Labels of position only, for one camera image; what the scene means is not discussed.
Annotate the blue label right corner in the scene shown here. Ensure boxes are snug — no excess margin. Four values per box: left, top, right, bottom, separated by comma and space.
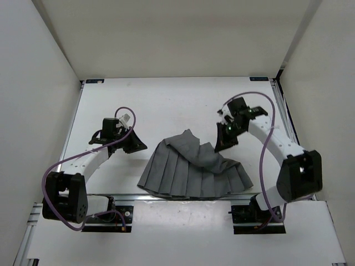
250, 76, 269, 81

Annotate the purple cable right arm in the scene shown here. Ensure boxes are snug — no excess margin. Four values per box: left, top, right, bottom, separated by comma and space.
221, 92, 286, 224

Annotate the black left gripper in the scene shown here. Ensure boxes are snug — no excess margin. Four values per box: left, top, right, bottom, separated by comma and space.
114, 126, 148, 154

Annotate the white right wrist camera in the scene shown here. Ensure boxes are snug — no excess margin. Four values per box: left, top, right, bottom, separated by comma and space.
217, 105, 234, 125

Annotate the blue label corner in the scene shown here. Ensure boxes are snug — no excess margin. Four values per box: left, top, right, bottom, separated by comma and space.
250, 76, 269, 81
85, 79, 104, 84

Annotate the aluminium frame rail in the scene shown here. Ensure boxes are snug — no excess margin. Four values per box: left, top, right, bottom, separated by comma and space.
270, 78, 322, 202
12, 80, 85, 265

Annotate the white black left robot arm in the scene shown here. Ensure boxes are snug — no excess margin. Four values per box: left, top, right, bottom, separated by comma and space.
42, 114, 147, 224

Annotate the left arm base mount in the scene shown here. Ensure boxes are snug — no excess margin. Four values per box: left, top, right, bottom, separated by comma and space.
85, 194, 134, 227

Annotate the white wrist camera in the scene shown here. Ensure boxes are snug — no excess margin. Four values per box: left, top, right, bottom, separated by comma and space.
119, 114, 130, 129
217, 105, 234, 125

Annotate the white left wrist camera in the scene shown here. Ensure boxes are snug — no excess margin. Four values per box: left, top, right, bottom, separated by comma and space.
119, 114, 130, 129

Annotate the aluminium frame rail right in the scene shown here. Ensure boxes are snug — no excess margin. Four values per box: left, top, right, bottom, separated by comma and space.
270, 78, 322, 202

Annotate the aluminium frame rail left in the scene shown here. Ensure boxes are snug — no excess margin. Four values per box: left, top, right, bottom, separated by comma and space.
12, 80, 85, 265

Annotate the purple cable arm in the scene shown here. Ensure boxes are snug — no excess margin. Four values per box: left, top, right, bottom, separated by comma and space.
41, 107, 137, 232
221, 92, 286, 224

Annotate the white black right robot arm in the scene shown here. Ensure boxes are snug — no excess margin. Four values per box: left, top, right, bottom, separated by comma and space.
215, 97, 323, 222

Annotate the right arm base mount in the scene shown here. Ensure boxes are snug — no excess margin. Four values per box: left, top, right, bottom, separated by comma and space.
229, 196, 276, 230

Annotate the grey pleated skirt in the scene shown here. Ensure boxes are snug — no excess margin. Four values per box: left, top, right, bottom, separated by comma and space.
137, 129, 253, 200

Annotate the blue label left corner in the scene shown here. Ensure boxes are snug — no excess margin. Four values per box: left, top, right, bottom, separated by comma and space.
85, 79, 104, 84

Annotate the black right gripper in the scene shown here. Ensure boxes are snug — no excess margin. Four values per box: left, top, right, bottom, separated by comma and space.
215, 121, 246, 152

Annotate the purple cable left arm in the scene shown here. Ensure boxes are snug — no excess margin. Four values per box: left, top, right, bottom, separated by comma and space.
41, 107, 137, 232

